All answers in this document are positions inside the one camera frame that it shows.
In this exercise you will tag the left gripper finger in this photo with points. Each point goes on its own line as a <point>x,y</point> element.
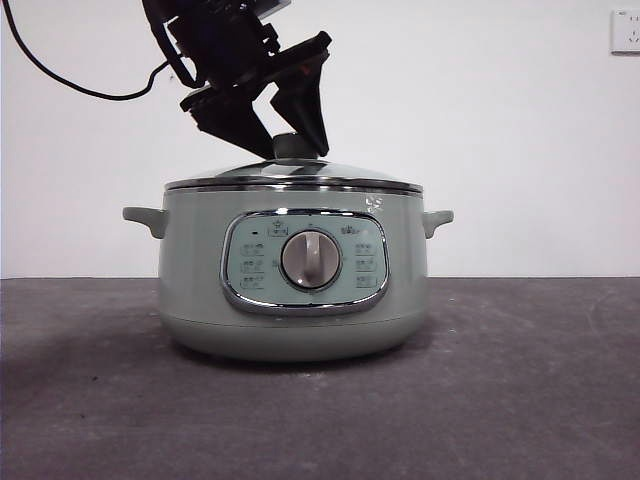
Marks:
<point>305,105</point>
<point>230,117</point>

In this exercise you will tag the glass lid with green knob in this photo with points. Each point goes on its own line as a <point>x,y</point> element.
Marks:
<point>292,147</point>

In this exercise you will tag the sage green electric pot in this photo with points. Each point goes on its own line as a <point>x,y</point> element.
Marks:
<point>200,250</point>

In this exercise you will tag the white wall socket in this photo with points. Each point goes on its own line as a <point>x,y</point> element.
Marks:
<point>627,32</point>

